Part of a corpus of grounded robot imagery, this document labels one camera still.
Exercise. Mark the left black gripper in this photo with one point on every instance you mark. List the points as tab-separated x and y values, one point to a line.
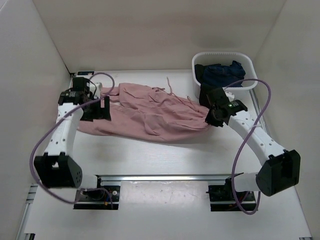
101	113

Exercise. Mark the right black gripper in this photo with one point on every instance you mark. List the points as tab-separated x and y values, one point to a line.
209	120

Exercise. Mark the pink trousers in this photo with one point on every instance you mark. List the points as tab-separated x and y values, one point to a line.
149	114

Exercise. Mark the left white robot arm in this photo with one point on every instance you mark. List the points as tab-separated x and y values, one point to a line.
56	168

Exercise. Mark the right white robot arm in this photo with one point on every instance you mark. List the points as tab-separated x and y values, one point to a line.
280	168

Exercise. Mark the black garment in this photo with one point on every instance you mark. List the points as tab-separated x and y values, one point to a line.
206	84

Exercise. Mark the dark blue garment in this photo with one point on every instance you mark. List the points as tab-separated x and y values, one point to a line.
226	75

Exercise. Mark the blue label sticker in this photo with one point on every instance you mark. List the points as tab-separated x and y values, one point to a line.
85	73

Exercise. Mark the white plastic basket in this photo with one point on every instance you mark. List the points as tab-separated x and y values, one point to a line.
226	58

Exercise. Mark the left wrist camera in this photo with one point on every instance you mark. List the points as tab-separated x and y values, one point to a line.
87	86

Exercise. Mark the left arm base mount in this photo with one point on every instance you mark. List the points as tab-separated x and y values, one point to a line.
107	198

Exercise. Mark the aluminium front rail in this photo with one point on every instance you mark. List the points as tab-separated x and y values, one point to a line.
164	177

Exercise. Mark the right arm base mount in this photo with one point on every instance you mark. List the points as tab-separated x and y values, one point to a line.
222	200

